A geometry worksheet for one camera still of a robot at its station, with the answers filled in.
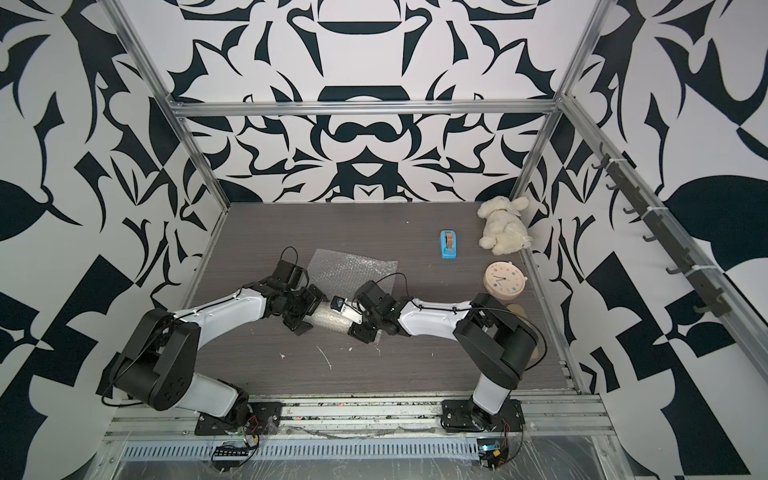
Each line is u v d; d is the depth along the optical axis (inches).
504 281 38.0
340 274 39.4
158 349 19.4
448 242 41.3
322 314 33.5
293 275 29.3
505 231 39.4
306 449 28.0
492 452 27.9
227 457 28.6
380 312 27.0
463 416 29.3
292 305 29.9
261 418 29.3
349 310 30.1
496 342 18.2
